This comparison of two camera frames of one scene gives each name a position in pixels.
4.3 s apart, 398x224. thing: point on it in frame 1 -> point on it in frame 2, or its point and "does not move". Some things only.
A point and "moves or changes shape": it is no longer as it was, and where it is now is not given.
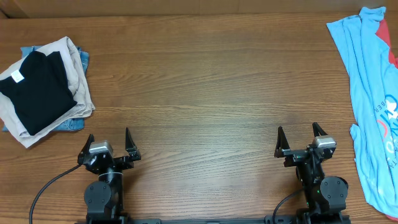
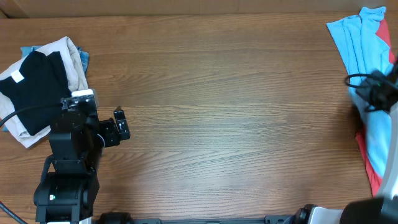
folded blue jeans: x=71 y=125 does not move
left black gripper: x=125 y=162 -> x=113 y=137
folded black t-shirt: x=38 y=90 does not move
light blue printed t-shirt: x=373 y=78 moves or changes shape
